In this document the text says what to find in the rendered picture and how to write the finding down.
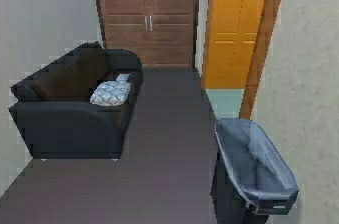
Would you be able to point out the dark brown cushion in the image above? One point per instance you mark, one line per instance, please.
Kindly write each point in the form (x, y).
(73, 78)

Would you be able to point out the white patterned pillow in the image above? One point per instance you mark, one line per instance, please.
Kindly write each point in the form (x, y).
(111, 93)

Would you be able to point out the black sofa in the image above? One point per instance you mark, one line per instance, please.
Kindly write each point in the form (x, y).
(70, 130)

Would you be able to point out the orange room door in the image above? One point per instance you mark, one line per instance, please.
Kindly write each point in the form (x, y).
(230, 43)

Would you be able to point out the brown wooden cupboard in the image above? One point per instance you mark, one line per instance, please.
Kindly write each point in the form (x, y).
(150, 36)

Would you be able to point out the blue grey waste bin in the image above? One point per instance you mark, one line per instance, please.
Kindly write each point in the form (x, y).
(253, 166)

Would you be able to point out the small white flat object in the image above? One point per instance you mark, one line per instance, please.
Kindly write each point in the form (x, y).
(123, 77)

